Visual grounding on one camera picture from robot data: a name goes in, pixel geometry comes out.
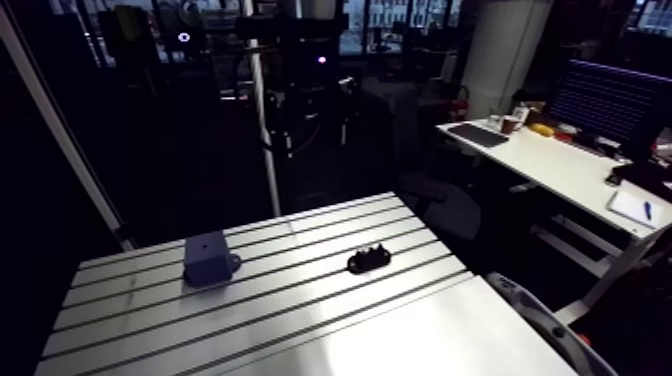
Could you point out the black keyboard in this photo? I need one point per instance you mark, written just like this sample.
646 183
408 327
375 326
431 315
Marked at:
478 135

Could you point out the yellow object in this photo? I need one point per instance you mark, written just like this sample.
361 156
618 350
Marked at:
542 129

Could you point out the white round pillar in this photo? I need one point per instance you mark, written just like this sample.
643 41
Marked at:
498 58

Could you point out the white notepad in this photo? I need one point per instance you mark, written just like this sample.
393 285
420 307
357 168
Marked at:
636 208

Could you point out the white desk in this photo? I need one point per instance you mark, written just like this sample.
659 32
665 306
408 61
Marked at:
567 170

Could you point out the steel bolt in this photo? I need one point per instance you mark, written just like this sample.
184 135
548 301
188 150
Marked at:
369 250

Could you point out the computer monitor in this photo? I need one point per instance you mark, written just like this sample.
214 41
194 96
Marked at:
609 103

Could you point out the blue pen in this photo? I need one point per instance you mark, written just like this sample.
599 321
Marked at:
648 210

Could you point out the pale slanted frame post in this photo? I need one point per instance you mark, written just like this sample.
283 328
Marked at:
60 131

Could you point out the black oval holder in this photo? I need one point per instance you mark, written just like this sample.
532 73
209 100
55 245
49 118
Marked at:
368 261

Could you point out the white post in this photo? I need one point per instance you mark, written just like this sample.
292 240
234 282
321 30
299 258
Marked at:
262 115

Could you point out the brown mug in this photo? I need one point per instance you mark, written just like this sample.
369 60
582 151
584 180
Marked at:
508 125

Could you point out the office chair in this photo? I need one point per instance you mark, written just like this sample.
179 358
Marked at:
446 204

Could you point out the dark blue-grey block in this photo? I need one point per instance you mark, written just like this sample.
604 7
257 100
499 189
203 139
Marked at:
208 259

